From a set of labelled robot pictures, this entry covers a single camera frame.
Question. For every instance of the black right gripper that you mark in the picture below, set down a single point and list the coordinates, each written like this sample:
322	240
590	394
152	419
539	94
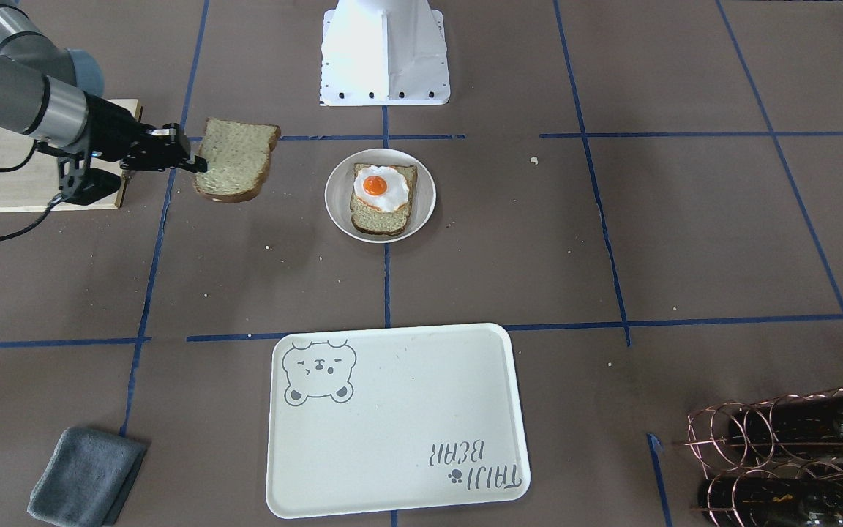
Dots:
109	129

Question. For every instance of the bread slice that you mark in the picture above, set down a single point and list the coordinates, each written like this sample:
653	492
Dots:
369	221
238	157

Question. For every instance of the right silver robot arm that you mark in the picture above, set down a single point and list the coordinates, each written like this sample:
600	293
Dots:
55	96

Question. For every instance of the cream bear tray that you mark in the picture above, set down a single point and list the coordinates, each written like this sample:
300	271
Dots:
394	419

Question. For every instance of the white round plate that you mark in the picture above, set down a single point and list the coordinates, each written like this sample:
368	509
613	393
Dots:
338	189

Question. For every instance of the wooden cutting board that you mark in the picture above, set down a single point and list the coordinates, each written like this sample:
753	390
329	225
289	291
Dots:
30	188

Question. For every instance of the fried egg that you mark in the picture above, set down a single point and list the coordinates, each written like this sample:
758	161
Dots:
382	188

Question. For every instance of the grey folded cloth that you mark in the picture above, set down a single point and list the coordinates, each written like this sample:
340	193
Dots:
88	479

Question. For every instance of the dark wine bottle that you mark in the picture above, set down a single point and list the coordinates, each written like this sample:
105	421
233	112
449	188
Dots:
808	428
757	501

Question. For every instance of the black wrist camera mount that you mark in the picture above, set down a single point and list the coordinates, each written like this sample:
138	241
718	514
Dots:
80	184

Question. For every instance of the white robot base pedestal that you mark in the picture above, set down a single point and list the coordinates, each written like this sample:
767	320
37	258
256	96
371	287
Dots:
383	53

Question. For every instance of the copper wire bottle rack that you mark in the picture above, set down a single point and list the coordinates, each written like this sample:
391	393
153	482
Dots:
778	462

